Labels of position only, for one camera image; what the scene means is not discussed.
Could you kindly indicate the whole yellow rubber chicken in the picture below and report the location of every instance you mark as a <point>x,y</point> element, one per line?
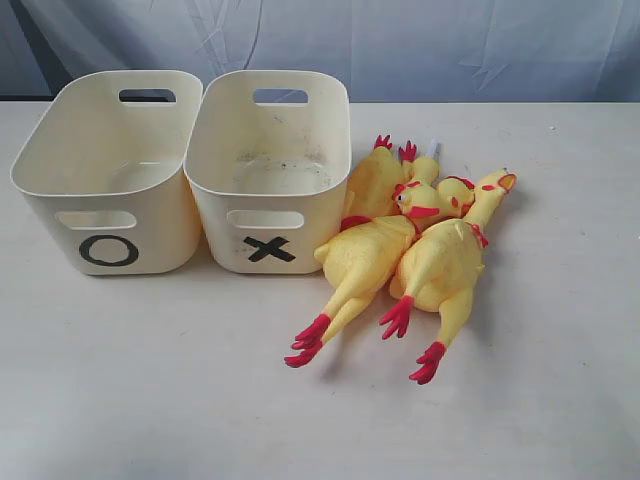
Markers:
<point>359,260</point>
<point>438,273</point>

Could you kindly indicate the headless yellow chicken body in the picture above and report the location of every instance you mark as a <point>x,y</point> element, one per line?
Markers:
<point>372,185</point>

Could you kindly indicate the severed yellow chicken head neck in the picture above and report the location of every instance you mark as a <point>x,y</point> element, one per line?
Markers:
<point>452,197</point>

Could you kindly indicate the cream bin marked X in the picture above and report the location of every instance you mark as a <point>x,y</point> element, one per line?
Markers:
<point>268,160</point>

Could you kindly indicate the cream bin marked O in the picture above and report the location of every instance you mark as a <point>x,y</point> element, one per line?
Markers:
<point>103,171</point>

